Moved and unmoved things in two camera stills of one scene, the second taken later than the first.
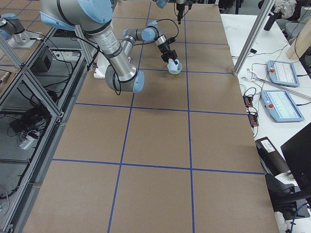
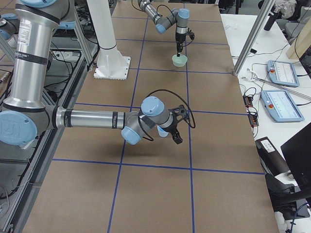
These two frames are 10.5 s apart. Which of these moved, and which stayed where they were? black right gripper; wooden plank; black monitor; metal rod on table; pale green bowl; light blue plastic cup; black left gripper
Moved: black right gripper; pale green bowl; light blue plastic cup; black left gripper
Stayed: wooden plank; black monitor; metal rod on table
